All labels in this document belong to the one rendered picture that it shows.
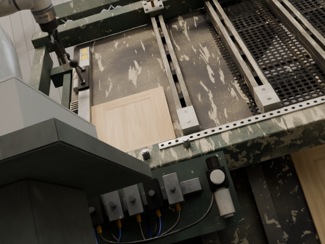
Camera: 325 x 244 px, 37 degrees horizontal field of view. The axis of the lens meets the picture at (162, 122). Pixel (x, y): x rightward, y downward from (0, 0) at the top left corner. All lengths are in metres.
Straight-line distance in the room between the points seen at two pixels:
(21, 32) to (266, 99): 4.64
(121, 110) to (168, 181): 0.58
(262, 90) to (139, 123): 0.48
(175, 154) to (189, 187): 0.14
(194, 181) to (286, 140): 0.34
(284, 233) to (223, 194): 0.41
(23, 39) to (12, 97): 5.17
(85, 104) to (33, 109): 1.18
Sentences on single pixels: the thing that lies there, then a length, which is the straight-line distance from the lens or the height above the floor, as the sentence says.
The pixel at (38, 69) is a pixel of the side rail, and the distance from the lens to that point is 2.45.
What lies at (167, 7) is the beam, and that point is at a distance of 2.62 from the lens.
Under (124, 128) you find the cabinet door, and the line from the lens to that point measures 1.84.
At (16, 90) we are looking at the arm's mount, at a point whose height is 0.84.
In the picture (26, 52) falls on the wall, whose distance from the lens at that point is 5.91.
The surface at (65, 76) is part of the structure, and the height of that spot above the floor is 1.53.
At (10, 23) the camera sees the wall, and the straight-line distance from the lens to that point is 6.17.
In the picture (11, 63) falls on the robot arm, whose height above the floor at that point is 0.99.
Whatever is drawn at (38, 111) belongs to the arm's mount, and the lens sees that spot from 0.87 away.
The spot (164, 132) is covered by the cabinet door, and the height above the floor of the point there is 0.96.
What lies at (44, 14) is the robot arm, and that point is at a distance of 2.00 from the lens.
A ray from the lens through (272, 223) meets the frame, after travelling 1.76.
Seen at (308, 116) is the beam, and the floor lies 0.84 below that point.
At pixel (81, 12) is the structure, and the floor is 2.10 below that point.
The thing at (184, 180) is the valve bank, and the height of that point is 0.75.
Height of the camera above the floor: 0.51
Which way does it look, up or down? 16 degrees up
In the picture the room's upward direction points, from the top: 15 degrees counter-clockwise
